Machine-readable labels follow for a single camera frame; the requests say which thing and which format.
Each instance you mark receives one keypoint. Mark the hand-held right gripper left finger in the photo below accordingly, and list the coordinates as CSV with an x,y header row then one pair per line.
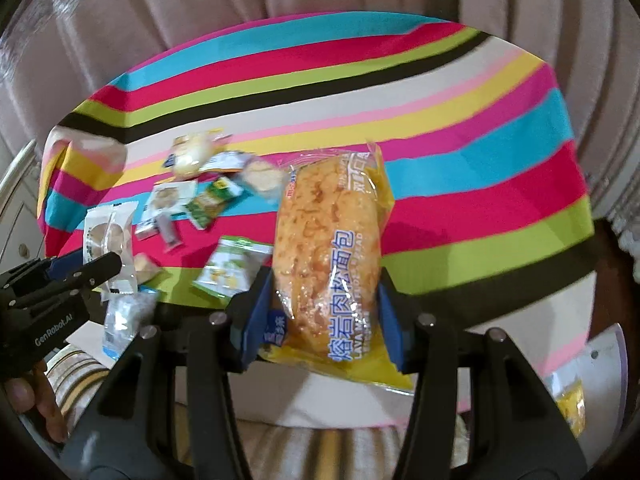
x,y
255,312

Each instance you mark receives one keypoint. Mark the small dark snack packet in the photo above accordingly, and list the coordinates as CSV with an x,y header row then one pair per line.
x,y
168,232

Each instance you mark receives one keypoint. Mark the person's left hand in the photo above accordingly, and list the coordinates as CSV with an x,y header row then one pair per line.
x,y
47,400

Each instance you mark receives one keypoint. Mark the clear beige cake packet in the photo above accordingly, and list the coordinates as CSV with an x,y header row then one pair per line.
x,y
262,179

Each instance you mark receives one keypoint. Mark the white round pastry packet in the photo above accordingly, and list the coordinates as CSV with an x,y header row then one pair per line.
x,y
107,240

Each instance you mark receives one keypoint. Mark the white blue flat packet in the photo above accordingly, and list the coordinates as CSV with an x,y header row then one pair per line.
x,y
227,161

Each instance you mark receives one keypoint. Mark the white cookie packet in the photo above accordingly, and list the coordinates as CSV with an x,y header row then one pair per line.
x,y
167,197

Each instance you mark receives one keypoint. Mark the striped colourful tablecloth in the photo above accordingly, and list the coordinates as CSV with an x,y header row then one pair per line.
x,y
450,125

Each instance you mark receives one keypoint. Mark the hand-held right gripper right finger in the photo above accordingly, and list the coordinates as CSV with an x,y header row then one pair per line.
x,y
392,320

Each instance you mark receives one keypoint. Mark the yellow meat floss bread packet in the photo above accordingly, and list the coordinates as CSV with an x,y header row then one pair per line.
x,y
325,240

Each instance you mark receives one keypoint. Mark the white green chips packet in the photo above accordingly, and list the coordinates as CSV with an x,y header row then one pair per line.
x,y
230,267

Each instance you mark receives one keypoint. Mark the round white bun packet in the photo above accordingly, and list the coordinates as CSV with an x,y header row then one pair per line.
x,y
192,157

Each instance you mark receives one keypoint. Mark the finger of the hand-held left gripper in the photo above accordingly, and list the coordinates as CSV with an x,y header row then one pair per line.
x,y
62,265
97,267

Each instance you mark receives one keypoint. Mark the clear blue print packet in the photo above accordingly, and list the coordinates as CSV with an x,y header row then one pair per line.
x,y
122,320

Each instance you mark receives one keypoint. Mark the white plastic basket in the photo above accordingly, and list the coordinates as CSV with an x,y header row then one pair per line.
x,y
600,365

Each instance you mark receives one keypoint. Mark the small beige cake piece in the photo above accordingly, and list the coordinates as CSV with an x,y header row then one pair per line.
x,y
145,268

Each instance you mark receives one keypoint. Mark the white cabinet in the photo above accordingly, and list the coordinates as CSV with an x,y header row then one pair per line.
x,y
17,200

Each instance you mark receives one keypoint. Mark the green yellow snack packet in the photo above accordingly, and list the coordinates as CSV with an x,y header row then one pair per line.
x,y
216,202

